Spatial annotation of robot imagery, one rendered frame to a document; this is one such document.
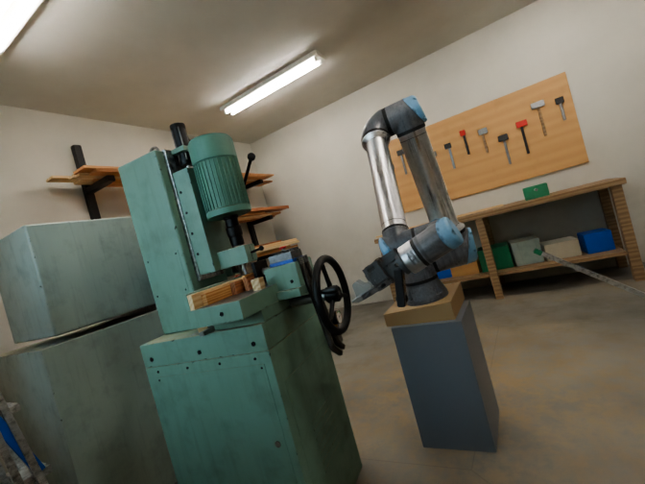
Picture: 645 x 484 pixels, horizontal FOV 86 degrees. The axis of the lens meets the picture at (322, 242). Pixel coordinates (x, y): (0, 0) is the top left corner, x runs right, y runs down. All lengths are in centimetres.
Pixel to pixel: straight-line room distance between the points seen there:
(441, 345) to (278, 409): 72
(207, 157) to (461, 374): 132
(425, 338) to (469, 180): 292
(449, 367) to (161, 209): 133
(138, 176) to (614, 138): 401
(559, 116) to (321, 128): 269
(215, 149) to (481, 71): 351
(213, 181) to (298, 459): 100
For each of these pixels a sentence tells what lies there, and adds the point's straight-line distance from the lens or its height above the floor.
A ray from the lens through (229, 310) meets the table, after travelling 112.
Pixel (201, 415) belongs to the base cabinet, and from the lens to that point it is 147.
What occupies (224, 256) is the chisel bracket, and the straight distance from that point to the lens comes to 143.
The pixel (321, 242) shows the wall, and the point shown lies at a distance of 495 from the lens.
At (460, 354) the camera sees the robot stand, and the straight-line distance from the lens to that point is 158.
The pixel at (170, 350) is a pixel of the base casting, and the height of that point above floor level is 76.
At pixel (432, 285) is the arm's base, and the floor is 69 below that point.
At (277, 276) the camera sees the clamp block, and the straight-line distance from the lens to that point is 127.
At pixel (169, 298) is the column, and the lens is 155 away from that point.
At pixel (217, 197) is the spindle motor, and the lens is 137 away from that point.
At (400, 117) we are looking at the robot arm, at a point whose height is 138.
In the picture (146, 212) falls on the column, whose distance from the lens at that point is 157.
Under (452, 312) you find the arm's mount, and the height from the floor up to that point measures 58.
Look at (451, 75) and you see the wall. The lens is 450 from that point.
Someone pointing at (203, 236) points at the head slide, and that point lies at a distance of 143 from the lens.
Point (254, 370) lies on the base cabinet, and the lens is 124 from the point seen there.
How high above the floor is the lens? 101
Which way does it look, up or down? 1 degrees down
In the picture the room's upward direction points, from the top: 15 degrees counter-clockwise
